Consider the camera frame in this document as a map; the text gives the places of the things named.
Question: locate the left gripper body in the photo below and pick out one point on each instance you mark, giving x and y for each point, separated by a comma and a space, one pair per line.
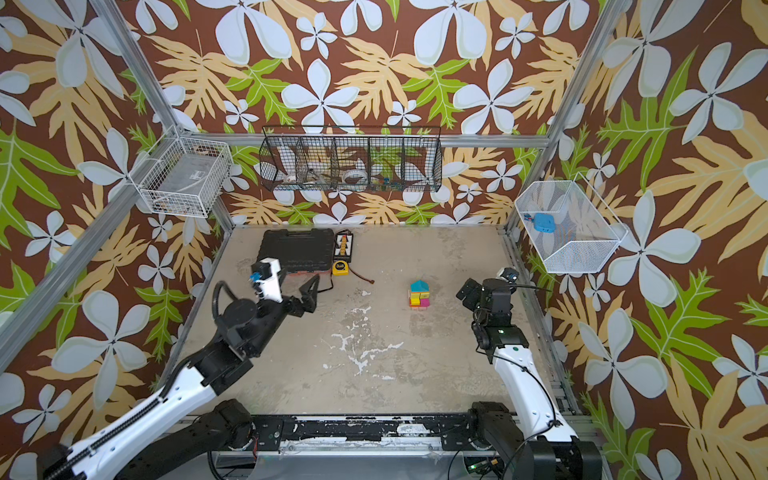
270, 319

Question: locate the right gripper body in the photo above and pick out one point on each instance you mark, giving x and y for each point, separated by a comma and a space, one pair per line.
475, 294

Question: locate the teal wood block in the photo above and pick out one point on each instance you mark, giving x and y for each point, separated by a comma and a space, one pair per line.
419, 286

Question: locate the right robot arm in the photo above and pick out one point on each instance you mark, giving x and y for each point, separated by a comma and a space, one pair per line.
539, 443

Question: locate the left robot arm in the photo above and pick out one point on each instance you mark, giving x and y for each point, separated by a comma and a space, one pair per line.
195, 381

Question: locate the yellow tape measure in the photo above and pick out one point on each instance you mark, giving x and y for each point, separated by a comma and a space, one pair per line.
340, 268

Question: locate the black and red tool case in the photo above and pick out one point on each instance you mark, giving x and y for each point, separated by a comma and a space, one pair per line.
299, 251

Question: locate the blue object in basket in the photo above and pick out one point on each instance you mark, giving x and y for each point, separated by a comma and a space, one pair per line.
544, 223

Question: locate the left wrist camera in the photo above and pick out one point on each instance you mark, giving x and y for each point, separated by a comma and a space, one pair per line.
265, 279

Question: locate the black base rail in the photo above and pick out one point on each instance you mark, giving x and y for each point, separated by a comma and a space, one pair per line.
439, 432

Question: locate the white wire basket right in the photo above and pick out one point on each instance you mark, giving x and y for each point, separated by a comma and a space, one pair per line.
588, 231

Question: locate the white wire basket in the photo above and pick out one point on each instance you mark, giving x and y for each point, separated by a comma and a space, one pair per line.
182, 174
588, 231

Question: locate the black wire basket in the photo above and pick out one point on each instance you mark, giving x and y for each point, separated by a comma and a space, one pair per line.
352, 158

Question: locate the white wire basket left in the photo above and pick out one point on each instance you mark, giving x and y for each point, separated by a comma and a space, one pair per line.
182, 174

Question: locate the aluminium frame post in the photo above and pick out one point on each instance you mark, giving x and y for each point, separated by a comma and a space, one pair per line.
108, 11

